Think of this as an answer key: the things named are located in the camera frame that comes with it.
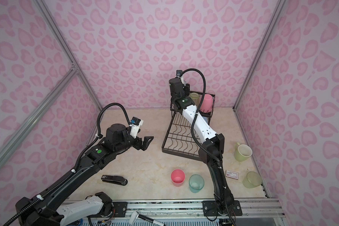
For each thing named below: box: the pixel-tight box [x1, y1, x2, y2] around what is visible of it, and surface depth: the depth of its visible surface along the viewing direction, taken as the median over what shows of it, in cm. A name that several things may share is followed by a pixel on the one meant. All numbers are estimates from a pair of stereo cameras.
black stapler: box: [100, 175, 129, 186], surface depth 83 cm
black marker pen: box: [129, 210, 166, 226], surface depth 70 cm
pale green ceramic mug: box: [234, 142, 253, 162], surface depth 87 cm
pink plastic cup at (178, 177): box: [170, 168, 186, 187], surface depth 79 cm
